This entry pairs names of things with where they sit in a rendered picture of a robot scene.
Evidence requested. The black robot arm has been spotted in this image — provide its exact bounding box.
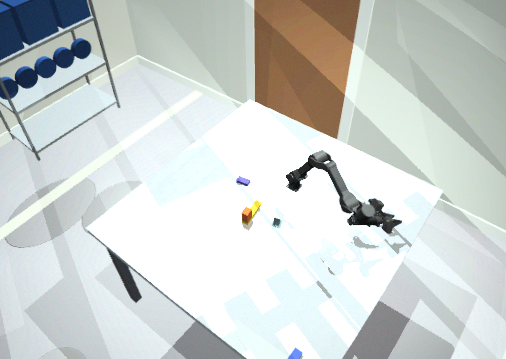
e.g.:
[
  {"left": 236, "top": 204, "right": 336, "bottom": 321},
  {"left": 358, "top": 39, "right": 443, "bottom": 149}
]
[{"left": 286, "top": 150, "right": 384, "bottom": 226}]

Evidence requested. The dark blue flat bar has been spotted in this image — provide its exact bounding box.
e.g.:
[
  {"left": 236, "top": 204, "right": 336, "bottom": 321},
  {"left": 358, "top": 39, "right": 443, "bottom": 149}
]
[{"left": 287, "top": 348, "right": 303, "bottom": 359}]

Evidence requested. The small blue bar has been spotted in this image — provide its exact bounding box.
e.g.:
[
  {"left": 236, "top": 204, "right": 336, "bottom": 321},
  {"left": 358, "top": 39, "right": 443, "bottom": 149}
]
[{"left": 236, "top": 176, "right": 250, "bottom": 186}]

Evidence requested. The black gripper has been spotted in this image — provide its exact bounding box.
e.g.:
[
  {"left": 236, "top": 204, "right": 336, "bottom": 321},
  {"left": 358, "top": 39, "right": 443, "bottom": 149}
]
[{"left": 366, "top": 210, "right": 402, "bottom": 234}]

